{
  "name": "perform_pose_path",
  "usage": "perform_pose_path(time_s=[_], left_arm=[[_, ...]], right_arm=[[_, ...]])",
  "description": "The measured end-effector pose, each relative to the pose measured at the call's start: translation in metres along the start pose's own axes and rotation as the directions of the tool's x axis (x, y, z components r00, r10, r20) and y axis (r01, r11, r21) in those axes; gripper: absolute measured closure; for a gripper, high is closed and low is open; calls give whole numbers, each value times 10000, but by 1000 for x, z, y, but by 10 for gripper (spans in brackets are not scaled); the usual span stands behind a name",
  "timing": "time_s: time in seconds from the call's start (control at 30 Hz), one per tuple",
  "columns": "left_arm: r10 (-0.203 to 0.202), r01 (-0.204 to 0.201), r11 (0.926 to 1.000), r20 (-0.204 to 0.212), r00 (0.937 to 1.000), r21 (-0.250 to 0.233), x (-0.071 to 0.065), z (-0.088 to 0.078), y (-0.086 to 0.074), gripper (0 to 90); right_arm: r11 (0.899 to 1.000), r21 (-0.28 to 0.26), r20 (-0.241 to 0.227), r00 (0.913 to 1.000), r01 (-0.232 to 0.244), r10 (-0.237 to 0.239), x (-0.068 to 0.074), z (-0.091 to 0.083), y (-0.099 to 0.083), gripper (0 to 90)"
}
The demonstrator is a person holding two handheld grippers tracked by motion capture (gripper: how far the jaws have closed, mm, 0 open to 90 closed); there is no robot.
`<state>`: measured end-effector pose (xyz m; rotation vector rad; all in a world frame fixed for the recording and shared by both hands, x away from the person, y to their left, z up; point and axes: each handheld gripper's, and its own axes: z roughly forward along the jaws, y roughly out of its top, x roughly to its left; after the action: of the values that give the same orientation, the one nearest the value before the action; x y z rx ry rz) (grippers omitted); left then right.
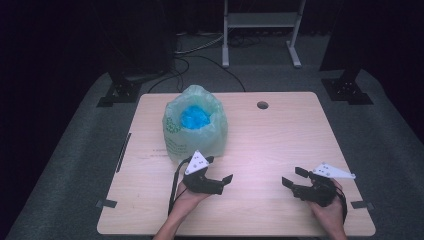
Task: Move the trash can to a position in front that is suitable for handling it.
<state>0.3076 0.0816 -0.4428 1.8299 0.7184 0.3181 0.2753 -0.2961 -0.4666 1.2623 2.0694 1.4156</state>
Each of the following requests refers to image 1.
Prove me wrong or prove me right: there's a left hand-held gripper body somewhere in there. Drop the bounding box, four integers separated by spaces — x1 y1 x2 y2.
182 149 225 196

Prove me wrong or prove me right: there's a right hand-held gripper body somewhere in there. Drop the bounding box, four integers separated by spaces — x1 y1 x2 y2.
290 162 357 208

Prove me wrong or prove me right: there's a pale green plastic bag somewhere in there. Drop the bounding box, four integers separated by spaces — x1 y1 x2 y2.
162 84 229 164

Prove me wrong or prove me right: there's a person's left hand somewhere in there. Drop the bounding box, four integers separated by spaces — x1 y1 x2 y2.
174 181 212 218

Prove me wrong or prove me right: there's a person's right hand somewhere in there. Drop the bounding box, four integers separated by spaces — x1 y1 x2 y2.
308 178 348 232

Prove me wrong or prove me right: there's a crumpled blue plastic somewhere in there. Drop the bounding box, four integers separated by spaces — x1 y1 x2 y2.
179 104 212 131

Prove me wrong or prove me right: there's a black tape piece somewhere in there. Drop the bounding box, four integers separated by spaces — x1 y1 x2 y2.
95 199 118 210
350 200 375 211

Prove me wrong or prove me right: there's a black stand base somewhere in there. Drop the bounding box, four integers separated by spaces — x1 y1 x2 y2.
320 68 375 106
96 71 143 109

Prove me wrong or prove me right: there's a white metal stand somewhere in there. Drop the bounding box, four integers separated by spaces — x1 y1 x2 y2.
221 0 307 69

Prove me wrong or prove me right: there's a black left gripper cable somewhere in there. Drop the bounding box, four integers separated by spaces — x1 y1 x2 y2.
167 155 190 216

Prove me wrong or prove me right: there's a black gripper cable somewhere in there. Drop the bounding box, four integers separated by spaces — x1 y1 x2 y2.
334 185 349 225
167 155 190 216

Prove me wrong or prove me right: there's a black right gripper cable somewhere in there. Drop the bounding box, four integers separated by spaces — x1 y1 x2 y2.
334 185 349 225

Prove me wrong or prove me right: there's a black floor cable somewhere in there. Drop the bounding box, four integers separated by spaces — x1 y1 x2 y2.
173 54 247 93
147 58 191 94

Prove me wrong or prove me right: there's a grey floor cable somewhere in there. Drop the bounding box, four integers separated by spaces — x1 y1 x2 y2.
173 33 225 56

